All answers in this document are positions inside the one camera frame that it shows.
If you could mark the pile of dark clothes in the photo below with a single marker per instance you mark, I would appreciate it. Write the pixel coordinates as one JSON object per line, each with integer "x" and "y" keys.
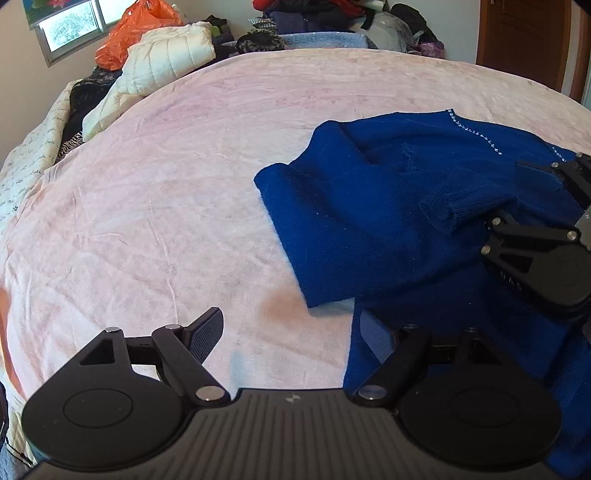
{"x": 314, "y": 16}

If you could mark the light blue blanket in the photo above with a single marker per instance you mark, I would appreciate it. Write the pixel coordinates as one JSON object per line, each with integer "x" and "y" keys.
{"x": 323, "y": 40}

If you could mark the purple bag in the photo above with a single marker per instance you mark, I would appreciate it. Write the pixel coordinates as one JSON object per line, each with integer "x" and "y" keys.
{"x": 431, "y": 48}

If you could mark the brown wooden door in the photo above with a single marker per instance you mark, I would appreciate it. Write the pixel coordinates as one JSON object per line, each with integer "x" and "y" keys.
{"x": 526, "y": 41}

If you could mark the orange plastic bag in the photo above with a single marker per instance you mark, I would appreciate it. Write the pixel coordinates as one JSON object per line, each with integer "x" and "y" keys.
{"x": 134, "y": 32}

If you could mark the cream puffer jacket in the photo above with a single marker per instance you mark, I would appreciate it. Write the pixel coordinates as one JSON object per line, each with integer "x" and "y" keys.
{"x": 161, "y": 60}

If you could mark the blue knit sweater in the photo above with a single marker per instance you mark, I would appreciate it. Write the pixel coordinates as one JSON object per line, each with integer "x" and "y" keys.
{"x": 369, "y": 207}

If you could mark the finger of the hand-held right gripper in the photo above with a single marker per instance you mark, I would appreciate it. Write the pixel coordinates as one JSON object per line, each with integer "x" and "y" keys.
{"x": 570, "y": 177}
{"x": 521, "y": 240}

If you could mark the red cloth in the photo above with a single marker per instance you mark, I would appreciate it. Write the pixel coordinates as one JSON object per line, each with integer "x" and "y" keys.
{"x": 263, "y": 3}

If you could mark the pink floral bed sheet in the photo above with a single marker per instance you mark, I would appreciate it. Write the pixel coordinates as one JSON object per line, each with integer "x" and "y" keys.
{"x": 175, "y": 184}

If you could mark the green item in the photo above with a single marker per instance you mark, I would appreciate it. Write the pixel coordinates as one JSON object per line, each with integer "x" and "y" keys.
{"x": 217, "y": 30}

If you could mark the black backpack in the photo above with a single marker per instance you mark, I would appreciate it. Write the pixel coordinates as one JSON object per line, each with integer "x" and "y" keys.
{"x": 413, "y": 18}

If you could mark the dark patterned scarf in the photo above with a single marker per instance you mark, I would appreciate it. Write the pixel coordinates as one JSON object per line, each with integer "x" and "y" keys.
{"x": 258, "y": 44}

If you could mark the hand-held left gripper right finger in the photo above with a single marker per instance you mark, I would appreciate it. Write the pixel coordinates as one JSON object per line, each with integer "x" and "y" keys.
{"x": 378, "y": 341}

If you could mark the window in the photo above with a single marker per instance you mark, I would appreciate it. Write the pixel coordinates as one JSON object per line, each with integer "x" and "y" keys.
{"x": 69, "y": 25}

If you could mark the cream quilt with script print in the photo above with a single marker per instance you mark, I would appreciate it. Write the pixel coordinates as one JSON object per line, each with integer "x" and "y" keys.
{"x": 27, "y": 152}

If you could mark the clear plastic bag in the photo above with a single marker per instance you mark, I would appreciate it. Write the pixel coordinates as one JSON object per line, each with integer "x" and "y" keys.
{"x": 392, "y": 30}

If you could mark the dark patterned clothing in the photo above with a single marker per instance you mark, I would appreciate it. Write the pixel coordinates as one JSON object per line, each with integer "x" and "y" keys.
{"x": 87, "y": 99}

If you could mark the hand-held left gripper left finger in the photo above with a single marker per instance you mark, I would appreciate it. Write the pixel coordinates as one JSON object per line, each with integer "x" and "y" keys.
{"x": 207, "y": 333}

